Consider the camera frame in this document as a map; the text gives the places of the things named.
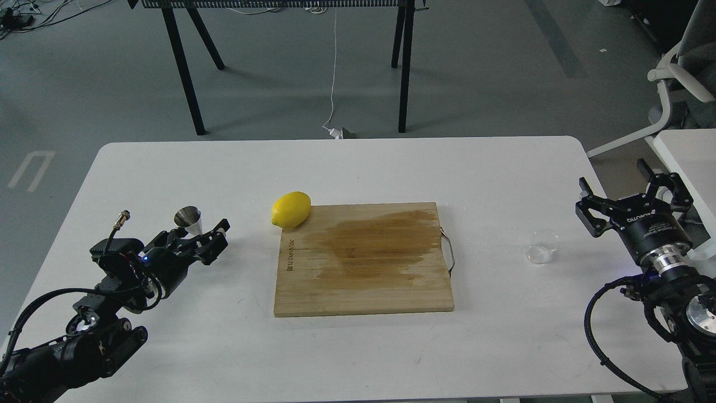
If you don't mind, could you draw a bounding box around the black metal table frame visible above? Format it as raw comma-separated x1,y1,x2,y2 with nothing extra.
128,1,429,137

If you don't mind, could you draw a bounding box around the floor cables bundle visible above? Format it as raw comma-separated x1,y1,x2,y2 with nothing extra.
0,0,112,40

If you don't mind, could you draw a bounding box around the white hanging cable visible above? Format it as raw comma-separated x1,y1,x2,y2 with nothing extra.
321,0,356,140

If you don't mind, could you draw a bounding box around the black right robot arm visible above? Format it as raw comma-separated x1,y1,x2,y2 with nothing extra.
575,159,715,402

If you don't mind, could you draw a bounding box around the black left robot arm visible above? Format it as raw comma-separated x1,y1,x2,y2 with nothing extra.
2,206,230,402

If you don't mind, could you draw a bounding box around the steel double jigger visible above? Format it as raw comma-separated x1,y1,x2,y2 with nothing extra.
173,205,204,236

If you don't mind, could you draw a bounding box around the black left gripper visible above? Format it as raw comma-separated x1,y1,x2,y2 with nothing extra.
89,219,230,297

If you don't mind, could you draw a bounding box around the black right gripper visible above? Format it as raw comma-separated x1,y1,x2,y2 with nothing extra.
575,158,693,267

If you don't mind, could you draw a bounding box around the yellow lemon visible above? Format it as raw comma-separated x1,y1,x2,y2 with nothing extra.
271,191,312,229

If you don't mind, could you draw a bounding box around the small clear glass cup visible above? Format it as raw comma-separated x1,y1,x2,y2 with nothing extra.
526,229,559,265

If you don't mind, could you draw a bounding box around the white side table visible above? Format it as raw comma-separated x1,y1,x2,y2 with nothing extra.
651,129,715,260

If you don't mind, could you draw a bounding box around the wooden cutting board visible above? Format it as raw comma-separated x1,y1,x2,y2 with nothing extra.
274,201,455,318

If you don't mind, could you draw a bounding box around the white office chair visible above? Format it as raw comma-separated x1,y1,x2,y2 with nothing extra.
586,1,715,158

